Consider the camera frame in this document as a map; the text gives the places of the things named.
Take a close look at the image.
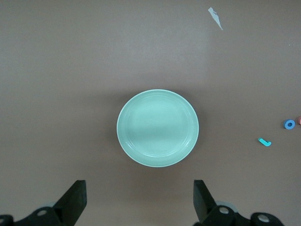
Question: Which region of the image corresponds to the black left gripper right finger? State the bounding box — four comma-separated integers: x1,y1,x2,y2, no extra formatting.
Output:
193,180,286,226

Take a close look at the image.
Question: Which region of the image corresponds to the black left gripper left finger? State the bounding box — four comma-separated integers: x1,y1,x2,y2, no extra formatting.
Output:
0,180,87,226

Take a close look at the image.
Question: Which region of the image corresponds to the teal letter j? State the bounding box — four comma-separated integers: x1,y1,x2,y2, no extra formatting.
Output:
257,137,272,148

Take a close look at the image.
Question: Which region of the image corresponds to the pale green plate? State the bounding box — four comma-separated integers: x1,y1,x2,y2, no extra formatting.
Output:
116,89,200,168

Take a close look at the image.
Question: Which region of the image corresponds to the brown table cover sheet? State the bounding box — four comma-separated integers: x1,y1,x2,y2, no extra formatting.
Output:
0,0,301,226

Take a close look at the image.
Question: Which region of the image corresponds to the white tape scrap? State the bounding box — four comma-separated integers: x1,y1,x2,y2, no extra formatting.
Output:
207,7,223,31

